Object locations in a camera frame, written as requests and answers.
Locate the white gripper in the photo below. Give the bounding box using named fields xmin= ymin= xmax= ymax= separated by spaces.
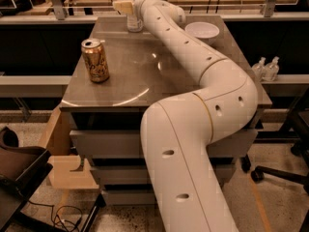
xmin=113 ymin=0 xmax=160 ymax=25

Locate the clear plastic water bottle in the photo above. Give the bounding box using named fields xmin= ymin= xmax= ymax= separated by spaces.
xmin=126 ymin=14 xmax=143 ymax=33

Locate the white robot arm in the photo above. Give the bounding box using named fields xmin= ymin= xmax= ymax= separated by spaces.
xmin=113 ymin=0 xmax=258 ymax=232

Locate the left clear pump bottle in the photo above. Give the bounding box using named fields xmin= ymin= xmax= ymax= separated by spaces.
xmin=252 ymin=57 xmax=266 ymax=80

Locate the clear pump bottle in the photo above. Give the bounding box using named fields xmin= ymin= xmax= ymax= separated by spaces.
xmin=263 ymin=56 xmax=279 ymax=81
xmin=252 ymin=57 xmax=266 ymax=80

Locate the right clear pump bottle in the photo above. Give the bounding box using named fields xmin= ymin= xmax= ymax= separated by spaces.
xmin=263 ymin=56 xmax=279 ymax=81

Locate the white ceramic bowl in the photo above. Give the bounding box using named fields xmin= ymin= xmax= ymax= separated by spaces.
xmin=184 ymin=22 xmax=220 ymax=45

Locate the gold soda can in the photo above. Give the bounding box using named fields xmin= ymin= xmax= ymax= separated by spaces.
xmin=81 ymin=38 xmax=109 ymax=83

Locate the grey drawer cabinet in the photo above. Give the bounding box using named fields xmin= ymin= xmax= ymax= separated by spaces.
xmin=61 ymin=16 xmax=270 ymax=200

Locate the top grey drawer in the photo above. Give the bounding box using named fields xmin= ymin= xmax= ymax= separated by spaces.
xmin=70 ymin=129 xmax=258 ymax=159

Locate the grey drawer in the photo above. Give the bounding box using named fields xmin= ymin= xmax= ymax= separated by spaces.
xmin=91 ymin=164 xmax=236 ymax=186
xmin=101 ymin=189 xmax=155 ymax=206
xmin=70 ymin=129 xmax=258 ymax=159

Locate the middle grey drawer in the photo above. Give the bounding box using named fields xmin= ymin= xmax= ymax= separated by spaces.
xmin=91 ymin=164 xmax=236 ymax=186

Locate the black chair base right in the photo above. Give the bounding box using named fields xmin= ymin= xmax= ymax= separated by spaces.
xmin=239 ymin=90 xmax=309 ymax=232

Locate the bottom grey drawer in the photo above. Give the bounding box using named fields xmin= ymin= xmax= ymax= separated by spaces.
xmin=101 ymin=189 xmax=155 ymax=206

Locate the dark office chair left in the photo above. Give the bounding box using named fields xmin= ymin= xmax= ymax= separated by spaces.
xmin=0 ymin=127 xmax=55 ymax=232

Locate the black floor cable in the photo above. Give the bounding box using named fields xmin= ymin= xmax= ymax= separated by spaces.
xmin=27 ymin=199 xmax=84 ymax=232

